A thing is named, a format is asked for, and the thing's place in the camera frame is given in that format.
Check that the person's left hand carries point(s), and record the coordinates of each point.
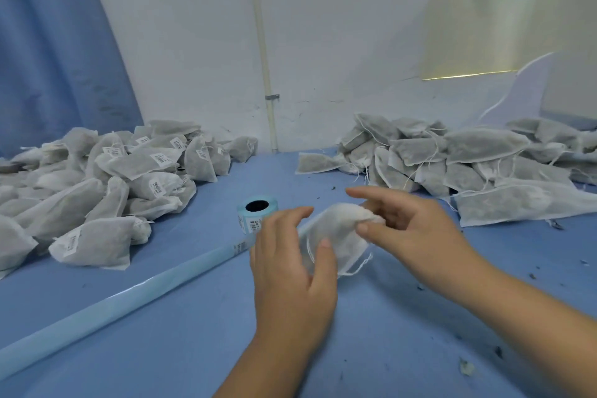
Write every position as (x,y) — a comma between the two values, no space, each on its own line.
(289,295)

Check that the person's right hand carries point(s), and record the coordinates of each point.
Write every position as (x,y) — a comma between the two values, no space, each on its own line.
(415,239)

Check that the white mesh herb bag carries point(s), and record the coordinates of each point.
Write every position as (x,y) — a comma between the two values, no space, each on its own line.
(340,234)

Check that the pile of unlabelled herb bags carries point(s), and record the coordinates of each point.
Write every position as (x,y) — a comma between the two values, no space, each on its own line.
(457,169)

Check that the blue label roll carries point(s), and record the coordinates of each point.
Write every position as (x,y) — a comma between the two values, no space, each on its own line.
(121,304)

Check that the pile of labelled herb bags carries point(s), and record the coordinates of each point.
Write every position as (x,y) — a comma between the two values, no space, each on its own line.
(98,192)

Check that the person's right forearm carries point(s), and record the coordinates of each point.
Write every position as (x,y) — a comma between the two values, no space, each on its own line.
(541,328)

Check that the dried herb crumb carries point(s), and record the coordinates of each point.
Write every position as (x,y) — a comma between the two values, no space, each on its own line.
(466,367)

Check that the white curved board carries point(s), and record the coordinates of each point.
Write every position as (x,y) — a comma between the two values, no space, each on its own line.
(518,94)

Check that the grey pipe clamp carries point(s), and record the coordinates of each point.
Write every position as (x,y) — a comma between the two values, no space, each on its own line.
(271,96)

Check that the large beige panel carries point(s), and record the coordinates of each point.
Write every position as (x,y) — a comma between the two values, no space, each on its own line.
(571,34)

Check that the blue curtain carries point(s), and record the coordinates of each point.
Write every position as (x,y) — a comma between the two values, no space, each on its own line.
(56,38)

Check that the white wall pipe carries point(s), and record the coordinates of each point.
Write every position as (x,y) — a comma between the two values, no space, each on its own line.
(263,38)

